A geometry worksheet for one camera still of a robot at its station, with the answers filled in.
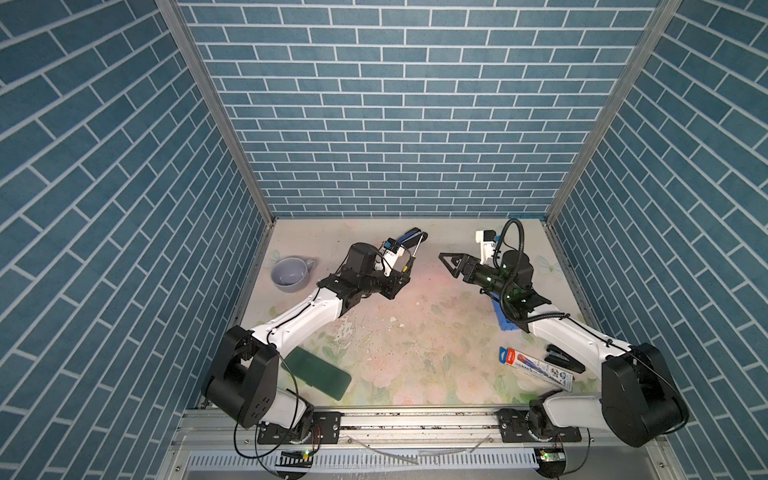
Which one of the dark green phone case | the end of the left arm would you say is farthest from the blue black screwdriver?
the dark green phone case

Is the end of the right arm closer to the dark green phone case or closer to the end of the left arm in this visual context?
the end of the left arm

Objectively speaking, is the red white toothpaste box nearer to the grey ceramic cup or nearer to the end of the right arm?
the end of the right arm

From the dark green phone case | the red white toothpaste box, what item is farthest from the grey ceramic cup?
the red white toothpaste box

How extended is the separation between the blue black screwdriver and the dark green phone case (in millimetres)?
508

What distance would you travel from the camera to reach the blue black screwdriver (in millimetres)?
1140

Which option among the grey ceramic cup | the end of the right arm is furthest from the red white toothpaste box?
the grey ceramic cup

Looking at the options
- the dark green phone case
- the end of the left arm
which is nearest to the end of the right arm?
the end of the left arm

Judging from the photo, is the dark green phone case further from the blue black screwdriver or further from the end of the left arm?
the blue black screwdriver

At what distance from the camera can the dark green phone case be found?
2.69 feet

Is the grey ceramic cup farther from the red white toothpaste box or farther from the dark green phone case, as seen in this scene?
the red white toothpaste box
